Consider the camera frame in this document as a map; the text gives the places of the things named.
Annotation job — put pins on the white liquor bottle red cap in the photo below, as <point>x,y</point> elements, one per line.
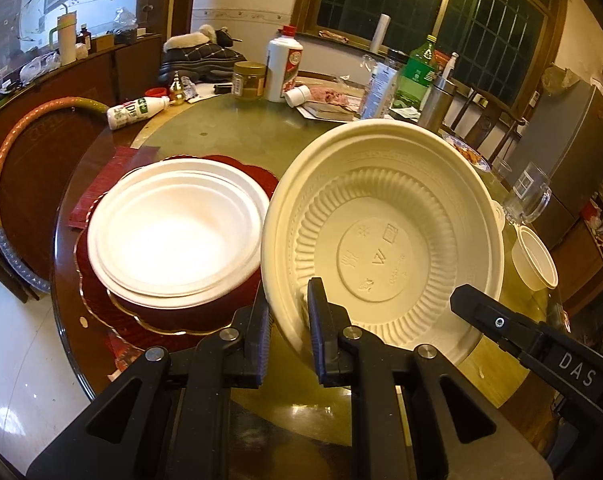
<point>281,70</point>

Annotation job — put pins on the white plastic bag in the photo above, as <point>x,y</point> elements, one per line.
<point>38,67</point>

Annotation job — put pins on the grey refrigerator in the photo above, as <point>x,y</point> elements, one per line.
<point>571,125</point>

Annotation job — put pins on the cream ribbed plastic bowl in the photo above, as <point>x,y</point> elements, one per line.
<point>381,210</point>

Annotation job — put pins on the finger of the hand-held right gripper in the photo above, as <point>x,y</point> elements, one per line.
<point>496,321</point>

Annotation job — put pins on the green plastic bottle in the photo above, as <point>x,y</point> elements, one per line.
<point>416,75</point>

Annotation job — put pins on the small white paper bowl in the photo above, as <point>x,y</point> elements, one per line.
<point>534,255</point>
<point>498,215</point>

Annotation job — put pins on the clear bag of meat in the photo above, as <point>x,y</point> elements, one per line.
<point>331,95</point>

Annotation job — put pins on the loose papers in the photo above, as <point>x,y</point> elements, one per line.
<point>201,91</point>

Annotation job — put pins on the flat book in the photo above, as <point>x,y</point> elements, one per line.
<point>326,113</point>

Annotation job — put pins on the clear plastic bag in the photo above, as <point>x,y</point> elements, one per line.
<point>126,19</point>

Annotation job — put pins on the steel thermos flask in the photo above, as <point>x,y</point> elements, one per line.
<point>434,105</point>

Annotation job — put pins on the amber jar with gold lid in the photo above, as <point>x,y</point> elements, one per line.
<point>249,85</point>

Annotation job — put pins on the white paper roll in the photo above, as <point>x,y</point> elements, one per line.
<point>380,35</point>

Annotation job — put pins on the small white cup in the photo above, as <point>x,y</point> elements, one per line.
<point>297,96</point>

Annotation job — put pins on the glass turntable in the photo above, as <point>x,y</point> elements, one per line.
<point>241,125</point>

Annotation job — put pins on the round folded wooden tabletop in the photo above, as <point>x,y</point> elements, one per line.
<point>46,175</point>

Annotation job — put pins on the small brown bottle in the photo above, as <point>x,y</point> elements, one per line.
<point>84,37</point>

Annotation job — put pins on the black quilted fur boot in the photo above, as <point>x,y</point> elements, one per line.
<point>201,60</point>
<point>229,35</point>

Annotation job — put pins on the small gold bottle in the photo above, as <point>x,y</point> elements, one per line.
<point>178,91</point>

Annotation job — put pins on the wooden sideboard cabinet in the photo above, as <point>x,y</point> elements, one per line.
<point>131,70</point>

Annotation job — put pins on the large red scalloped plate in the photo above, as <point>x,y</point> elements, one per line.
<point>96,305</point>

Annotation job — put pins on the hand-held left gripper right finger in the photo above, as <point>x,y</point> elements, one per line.
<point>315,330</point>

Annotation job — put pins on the white milk bottle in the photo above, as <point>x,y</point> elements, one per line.
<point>131,112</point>

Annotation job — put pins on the wooden chair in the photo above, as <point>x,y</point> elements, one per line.
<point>481,125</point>

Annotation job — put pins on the patterned plate with food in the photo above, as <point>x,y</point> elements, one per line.
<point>469,152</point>

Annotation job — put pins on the clear glass mug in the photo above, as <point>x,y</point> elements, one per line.
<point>526,190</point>

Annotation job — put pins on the red lid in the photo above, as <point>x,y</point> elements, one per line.
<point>156,92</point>

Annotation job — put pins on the tall bottle with white label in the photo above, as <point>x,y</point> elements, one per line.
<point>379,90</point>

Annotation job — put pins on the dark window with wooden frame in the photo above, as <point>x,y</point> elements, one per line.
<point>496,30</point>

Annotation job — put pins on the red scalloped plate with sticker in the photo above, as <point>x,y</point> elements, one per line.
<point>181,317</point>

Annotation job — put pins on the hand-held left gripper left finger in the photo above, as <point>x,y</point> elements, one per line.
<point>265,340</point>

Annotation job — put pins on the red foil packet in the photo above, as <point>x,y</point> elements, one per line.
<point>88,205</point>

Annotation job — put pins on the cardboard box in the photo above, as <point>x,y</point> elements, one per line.
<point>102,42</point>

